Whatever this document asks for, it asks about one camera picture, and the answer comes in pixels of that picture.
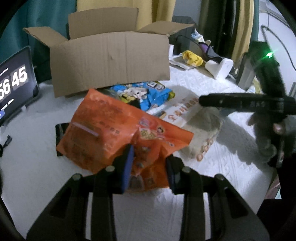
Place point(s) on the grey cloth bag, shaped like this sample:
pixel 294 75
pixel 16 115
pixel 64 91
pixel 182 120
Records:
pixel 202 48

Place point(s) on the gloved right hand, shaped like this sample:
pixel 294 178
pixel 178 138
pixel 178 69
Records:
pixel 275 141

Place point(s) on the tablet showing clock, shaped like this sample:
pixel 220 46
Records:
pixel 19 86

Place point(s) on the teal curtain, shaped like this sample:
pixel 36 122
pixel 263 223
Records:
pixel 52 14

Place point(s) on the brown cardboard box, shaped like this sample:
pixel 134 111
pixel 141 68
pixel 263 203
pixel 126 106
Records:
pixel 105 48

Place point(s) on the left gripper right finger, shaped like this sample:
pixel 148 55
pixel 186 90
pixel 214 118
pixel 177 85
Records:
pixel 173 168

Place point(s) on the orange snack bag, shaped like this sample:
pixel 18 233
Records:
pixel 102 127

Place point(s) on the toast bread bag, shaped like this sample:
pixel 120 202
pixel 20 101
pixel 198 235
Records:
pixel 187 113

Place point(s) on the yellow duck pouch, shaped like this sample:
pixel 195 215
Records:
pixel 192 59

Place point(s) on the white stand device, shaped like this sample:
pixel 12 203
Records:
pixel 219 70

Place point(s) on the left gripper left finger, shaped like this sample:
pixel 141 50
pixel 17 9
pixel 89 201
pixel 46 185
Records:
pixel 128 158

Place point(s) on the blue cartoon snack bag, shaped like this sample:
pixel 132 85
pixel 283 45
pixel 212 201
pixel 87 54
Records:
pixel 144 95

